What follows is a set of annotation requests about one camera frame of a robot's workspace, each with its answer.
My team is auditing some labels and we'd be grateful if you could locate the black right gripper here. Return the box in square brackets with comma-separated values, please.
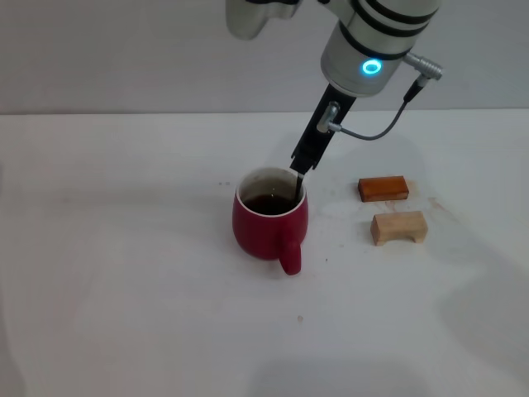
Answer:
[289, 84, 356, 175]

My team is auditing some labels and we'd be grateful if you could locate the red ceramic coffee cup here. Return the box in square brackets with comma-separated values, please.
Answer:
[231, 166, 309, 277]

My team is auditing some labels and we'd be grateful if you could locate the light wooden spoon rest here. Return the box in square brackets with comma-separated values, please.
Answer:
[369, 210, 428, 247]

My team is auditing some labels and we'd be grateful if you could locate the dark orange wooden block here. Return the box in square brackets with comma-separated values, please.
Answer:
[357, 175, 410, 203]

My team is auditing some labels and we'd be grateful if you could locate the grey right gripper cable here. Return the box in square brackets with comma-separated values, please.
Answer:
[316, 52, 444, 141]

